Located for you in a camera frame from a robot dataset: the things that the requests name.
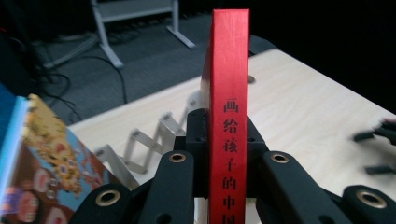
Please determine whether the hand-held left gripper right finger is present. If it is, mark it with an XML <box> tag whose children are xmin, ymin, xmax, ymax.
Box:
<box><xmin>247</xmin><ymin>117</ymin><xmax>269</xmax><ymax>199</ymax></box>

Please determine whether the colourful animals picture book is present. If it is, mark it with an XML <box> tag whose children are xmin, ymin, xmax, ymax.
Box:
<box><xmin>0</xmin><ymin>92</ymin><xmax>123</xmax><ymax>224</ymax></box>

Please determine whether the black floor cable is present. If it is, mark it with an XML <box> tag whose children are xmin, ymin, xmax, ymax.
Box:
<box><xmin>29</xmin><ymin>66</ymin><xmax>83</xmax><ymax>125</ymax></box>
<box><xmin>73</xmin><ymin>55</ymin><xmax>129</xmax><ymax>105</ymax></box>

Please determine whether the white expandable book rack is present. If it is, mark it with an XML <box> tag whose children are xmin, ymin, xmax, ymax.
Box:
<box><xmin>93</xmin><ymin>90</ymin><xmax>204</xmax><ymax>191</ymax></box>

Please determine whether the blue monster picture book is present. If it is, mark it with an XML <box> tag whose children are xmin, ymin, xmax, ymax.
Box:
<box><xmin>0</xmin><ymin>81</ymin><xmax>21</xmax><ymax>162</ymax></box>

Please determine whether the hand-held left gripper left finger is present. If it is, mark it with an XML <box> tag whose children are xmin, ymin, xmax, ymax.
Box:
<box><xmin>185</xmin><ymin>107</ymin><xmax>210</xmax><ymax>200</ymax></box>

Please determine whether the white metal stand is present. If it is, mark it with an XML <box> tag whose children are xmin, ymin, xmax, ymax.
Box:
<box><xmin>42</xmin><ymin>0</ymin><xmax>197</xmax><ymax>70</ymax></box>

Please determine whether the red book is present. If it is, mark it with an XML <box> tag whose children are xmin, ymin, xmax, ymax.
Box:
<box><xmin>200</xmin><ymin>7</ymin><xmax>251</xmax><ymax>224</ymax></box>

